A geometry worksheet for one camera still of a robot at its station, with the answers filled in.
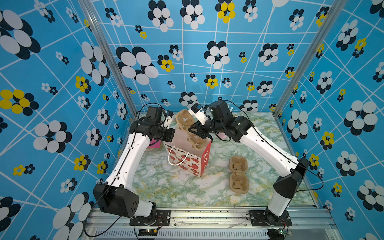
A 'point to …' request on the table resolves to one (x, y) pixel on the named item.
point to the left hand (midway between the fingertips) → (174, 133)
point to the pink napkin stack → (157, 145)
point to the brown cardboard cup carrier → (238, 180)
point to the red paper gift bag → (181, 154)
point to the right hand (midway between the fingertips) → (193, 126)
